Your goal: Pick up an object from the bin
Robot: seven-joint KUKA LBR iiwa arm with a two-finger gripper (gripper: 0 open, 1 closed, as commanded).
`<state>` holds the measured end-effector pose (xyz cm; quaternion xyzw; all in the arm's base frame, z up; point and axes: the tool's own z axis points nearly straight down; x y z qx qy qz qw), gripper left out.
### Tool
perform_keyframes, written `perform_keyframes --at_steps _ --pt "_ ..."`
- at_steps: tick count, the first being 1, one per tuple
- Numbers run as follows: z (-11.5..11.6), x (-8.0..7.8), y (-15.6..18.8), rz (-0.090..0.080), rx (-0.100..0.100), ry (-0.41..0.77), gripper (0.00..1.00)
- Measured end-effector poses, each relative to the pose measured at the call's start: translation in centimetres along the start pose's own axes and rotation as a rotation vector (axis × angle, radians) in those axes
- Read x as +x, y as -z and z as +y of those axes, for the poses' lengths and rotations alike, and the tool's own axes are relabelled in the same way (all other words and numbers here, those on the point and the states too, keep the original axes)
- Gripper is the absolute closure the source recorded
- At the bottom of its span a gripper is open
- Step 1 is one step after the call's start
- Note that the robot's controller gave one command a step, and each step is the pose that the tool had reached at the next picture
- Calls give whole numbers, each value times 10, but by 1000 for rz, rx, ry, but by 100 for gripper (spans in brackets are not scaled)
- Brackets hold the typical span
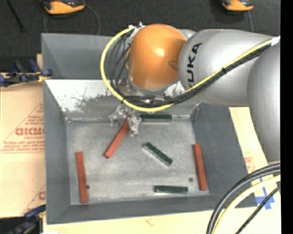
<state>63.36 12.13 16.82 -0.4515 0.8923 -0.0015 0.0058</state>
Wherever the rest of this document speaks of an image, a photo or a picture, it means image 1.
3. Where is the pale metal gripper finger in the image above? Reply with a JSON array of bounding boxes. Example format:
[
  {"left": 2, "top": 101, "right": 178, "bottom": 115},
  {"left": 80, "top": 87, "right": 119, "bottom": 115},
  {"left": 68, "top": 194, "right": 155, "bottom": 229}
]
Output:
[
  {"left": 128, "top": 117, "right": 140, "bottom": 137},
  {"left": 108, "top": 112, "right": 122, "bottom": 126}
]

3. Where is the brown cardboard board, red print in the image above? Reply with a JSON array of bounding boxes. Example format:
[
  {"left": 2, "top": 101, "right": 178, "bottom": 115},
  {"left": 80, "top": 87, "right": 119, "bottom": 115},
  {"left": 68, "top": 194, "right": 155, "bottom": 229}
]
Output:
[{"left": 0, "top": 81, "right": 269, "bottom": 219}]

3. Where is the red-brown flat block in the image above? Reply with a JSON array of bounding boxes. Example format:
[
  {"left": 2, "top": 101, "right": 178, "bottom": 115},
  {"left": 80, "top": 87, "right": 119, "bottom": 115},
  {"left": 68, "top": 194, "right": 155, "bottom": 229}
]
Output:
[
  {"left": 75, "top": 151, "right": 89, "bottom": 204},
  {"left": 192, "top": 143, "right": 208, "bottom": 192},
  {"left": 103, "top": 120, "right": 131, "bottom": 159}
]

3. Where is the grey metal bin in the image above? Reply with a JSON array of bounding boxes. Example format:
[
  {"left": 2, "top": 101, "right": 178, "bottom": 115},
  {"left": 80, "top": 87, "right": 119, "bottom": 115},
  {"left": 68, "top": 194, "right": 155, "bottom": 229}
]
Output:
[{"left": 41, "top": 33, "right": 257, "bottom": 224}]

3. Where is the dark green flat block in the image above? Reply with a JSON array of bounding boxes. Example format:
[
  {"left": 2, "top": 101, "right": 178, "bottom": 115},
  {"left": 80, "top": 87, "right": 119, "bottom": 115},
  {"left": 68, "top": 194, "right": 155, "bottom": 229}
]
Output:
[
  {"left": 141, "top": 114, "right": 173, "bottom": 122},
  {"left": 142, "top": 141, "right": 174, "bottom": 167},
  {"left": 153, "top": 185, "right": 189, "bottom": 195}
]

